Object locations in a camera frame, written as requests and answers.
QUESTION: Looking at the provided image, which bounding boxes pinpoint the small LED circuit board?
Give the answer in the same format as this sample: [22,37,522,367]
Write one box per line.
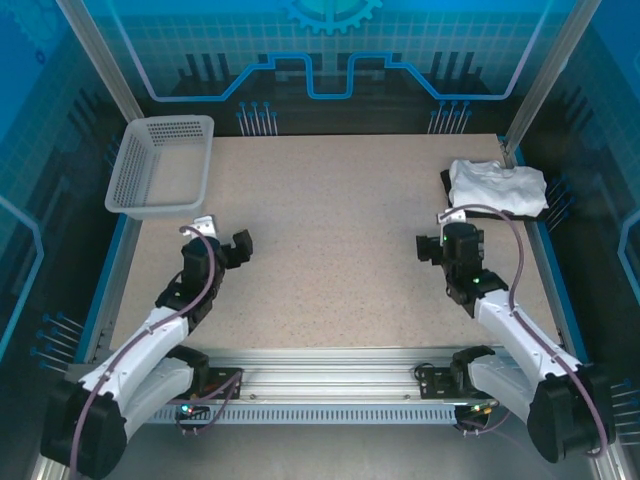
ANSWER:
[467,398,502,417]
[178,399,211,420]

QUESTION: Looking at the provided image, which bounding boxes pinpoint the white t-shirt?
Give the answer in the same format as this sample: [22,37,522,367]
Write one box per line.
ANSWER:
[447,158,549,217]

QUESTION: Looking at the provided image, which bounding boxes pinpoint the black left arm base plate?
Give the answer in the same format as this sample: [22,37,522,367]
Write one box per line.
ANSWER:
[199,367,246,402]

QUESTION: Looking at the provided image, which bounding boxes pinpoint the white perforated plastic basket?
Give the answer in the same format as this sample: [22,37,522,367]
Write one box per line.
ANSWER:
[103,114,216,222]

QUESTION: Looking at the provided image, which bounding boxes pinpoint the aluminium frame post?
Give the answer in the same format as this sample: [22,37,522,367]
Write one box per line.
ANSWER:
[501,0,602,154]
[54,0,147,122]

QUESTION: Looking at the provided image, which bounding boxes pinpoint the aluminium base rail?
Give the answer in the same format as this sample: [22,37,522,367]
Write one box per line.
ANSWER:
[67,347,566,402]

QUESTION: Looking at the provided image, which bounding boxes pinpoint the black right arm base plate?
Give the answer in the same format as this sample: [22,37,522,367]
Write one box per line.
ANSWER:
[417,364,481,402]

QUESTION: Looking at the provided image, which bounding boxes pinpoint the slotted grey cable duct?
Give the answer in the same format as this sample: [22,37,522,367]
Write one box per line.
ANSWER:
[149,403,462,427]

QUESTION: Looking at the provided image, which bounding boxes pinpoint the black folded t-shirt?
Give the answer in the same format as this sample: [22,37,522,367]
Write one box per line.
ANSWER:
[439,168,550,224]

